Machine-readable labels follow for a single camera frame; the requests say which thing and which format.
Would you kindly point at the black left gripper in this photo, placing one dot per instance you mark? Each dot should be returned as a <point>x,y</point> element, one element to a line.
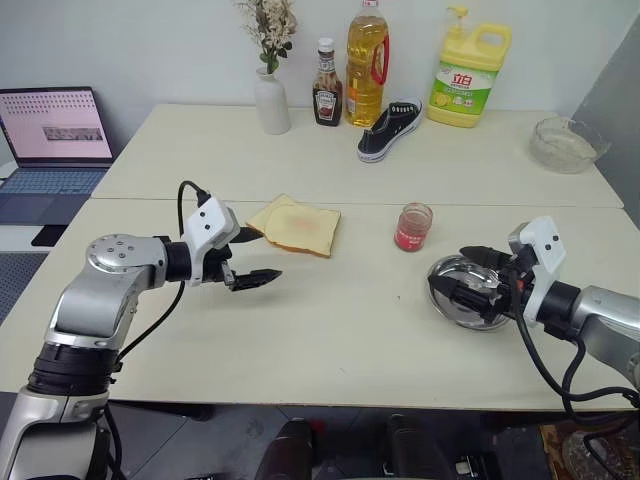
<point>216,267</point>

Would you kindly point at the white ceramic vase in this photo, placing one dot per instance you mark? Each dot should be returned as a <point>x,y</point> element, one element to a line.
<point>272,105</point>

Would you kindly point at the grey open laptop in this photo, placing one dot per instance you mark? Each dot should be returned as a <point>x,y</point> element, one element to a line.
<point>50,150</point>

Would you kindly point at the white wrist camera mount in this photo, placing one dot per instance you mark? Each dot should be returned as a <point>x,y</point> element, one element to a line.
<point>545,250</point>
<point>207,225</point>

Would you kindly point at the shiny steel bowl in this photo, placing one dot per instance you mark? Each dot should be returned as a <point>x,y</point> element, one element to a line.
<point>452,270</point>

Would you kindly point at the yellow detergent jug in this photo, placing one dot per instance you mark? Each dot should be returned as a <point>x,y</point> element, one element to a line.
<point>462,85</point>

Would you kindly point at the red jam jar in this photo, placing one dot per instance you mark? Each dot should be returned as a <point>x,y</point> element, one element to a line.
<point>413,232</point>

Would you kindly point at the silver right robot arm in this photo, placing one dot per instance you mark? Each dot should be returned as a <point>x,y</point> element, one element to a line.
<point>600,320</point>

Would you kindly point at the clear glass bowl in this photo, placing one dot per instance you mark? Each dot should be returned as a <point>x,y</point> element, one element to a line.
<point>567,145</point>

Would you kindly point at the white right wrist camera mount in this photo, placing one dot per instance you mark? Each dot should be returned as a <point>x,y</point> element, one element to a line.
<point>545,250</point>

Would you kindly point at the ketchup bottle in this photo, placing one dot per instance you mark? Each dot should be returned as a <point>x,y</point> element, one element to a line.
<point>327,97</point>

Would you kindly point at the black flat pad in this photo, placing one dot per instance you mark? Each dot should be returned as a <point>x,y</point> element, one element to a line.
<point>47,235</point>

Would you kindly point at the slice of toast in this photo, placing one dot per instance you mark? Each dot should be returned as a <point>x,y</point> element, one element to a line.
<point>302,227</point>

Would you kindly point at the black canvas shoe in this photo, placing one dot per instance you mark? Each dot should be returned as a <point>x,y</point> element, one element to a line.
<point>387,132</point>

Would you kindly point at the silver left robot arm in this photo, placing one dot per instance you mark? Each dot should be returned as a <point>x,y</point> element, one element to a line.
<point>95,295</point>

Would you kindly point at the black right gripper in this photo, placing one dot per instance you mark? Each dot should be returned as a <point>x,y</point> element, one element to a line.
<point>512,287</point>

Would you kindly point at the dried flower bunch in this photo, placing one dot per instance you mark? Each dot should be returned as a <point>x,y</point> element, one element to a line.
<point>272,25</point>

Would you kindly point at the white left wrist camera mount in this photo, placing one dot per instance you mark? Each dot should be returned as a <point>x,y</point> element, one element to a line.
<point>207,225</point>

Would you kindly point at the cooking oil bottle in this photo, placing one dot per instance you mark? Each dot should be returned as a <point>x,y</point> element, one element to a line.
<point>365,70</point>

